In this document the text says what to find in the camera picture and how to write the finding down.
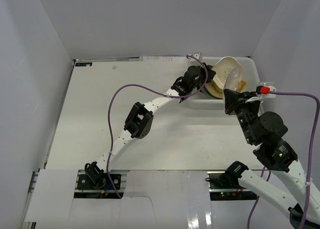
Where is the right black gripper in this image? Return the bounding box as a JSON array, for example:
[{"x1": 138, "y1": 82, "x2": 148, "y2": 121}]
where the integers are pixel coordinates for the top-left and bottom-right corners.
[{"x1": 223, "y1": 88, "x2": 261, "y2": 145}]

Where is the cream panda square dish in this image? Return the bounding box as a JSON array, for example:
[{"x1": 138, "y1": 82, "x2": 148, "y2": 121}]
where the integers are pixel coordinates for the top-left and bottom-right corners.
[{"x1": 213, "y1": 56, "x2": 244, "y2": 82}]

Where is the yellow panda square dish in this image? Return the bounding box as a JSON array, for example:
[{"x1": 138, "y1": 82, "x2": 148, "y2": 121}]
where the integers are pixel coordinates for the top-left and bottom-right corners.
[{"x1": 212, "y1": 78, "x2": 225, "y2": 94}]

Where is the beige bird branch plate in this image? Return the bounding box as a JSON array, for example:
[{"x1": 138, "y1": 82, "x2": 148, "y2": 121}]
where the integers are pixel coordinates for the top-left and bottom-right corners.
[{"x1": 204, "y1": 82, "x2": 223, "y2": 99}]

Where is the clear plastic dish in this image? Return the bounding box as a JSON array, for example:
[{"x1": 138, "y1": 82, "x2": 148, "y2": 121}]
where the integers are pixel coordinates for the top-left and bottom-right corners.
[{"x1": 224, "y1": 67, "x2": 244, "y2": 92}]

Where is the woven fan-shaped basket plate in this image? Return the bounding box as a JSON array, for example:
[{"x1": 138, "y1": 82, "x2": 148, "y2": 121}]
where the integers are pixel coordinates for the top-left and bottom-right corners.
[{"x1": 238, "y1": 80, "x2": 247, "y2": 92}]

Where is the teal round plate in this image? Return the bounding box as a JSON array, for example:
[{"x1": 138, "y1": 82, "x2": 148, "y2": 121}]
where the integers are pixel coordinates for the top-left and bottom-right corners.
[{"x1": 201, "y1": 87, "x2": 216, "y2": 100}]

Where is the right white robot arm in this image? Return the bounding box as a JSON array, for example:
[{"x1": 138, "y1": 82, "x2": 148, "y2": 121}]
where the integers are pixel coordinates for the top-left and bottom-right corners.
[{"x1": 223, "y1": 86, "x2": 320, "y2": 229}]

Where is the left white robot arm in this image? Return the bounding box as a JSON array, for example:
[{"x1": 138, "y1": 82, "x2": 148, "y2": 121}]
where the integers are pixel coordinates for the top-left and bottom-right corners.
[{"x1": 84, "y1": 63, "x2": 216, "y2": 189}]

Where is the white plastic bin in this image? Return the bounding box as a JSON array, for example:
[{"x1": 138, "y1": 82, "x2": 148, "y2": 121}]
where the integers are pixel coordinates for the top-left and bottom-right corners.
[{"x1": 183, "y1": 55, "x2": 262, "y2": 111}]

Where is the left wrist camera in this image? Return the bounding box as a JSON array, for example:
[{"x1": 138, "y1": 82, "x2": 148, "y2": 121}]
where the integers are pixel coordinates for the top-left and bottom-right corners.
[{"x1": 186, "y1": 52, "x2": 203, "y2": 61}]

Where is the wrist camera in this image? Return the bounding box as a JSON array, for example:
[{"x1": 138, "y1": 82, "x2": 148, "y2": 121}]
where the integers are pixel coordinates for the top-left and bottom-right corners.
[
  {"x1": 186, "y1": 52, "x2": 203, "y2": 61},
  {"x1": 245, "y1": 82, "x2": 277, "y2": 103}
]

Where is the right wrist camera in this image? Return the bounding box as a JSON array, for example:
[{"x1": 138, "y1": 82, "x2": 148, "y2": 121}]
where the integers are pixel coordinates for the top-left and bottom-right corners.
[{"x1": 245, "y1": 82, "x2": 277, "y2": 103}]

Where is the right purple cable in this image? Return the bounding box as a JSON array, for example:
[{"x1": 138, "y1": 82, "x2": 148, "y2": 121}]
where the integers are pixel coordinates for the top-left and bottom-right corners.
[{"x1": 246, "y1": 90, "x2": 320, "y2": 229}]

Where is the purple cable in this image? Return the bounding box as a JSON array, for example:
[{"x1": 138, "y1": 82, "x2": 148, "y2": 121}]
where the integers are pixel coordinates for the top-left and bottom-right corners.
[
  {"x1": 105, "y1": 54, "x2": 210, "y2": 199},
  {"x1": 246, "y1": 90, "x2": 320, "y2": 229}
]

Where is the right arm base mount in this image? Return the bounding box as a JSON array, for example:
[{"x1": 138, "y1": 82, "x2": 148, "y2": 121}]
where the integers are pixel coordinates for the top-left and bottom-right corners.
[{"x1": 205, "y1": 161, "x2": 258, "y2": 201}]

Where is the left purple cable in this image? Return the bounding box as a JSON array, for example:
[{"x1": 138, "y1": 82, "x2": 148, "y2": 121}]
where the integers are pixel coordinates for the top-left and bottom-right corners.
[{"x1": 105, "y1": 54, "x2": 210, "y2": 199}]

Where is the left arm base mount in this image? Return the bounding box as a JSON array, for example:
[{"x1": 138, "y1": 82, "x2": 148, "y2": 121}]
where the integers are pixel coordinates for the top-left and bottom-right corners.
[{"x1": 74, "y1": 162, "x2": 127, "y2": 199}]

